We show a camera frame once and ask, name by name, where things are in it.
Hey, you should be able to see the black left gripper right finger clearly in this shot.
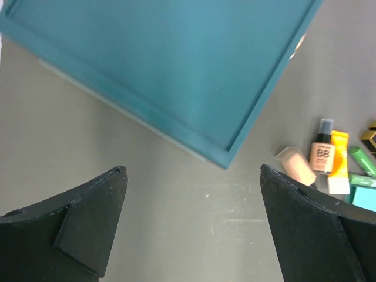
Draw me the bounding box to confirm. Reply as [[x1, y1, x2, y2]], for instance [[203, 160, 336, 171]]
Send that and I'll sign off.
[[260, 164, 375, 281]]

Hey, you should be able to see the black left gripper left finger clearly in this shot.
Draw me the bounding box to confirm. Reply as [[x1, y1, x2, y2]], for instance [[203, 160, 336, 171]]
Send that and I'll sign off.
[[1, 166, 127, 281]]

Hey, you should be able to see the orange sunscreen tube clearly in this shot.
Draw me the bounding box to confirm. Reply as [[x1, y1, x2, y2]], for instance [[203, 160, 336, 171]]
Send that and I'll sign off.
[[327, 130, 350, 195]]

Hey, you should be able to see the beige foundation tube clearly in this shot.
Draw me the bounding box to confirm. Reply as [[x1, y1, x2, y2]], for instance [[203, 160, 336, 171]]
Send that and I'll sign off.
[[276, 146, 317, 186]]

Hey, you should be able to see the black gold lipstick case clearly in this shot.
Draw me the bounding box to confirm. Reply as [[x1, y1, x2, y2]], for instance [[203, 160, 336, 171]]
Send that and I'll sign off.
[[360, 120, 376, 157]]

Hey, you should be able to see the teal mat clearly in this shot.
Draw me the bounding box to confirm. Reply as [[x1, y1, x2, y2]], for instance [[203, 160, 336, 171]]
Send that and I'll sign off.
[[352, 186, 376, 212]]

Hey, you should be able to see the green flat tube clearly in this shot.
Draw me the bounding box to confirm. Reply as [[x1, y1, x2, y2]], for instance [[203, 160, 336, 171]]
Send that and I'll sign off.
[[349, 174, 376, 188]]

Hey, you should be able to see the green lip balm stick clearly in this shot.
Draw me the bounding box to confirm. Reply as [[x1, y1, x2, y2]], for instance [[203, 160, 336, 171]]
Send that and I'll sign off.
[[349, 147, 375, 178]]

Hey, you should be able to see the teal drawer organizer box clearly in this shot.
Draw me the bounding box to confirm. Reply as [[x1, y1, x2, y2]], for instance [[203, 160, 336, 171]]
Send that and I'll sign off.
[[1, 1, 321, 168]]

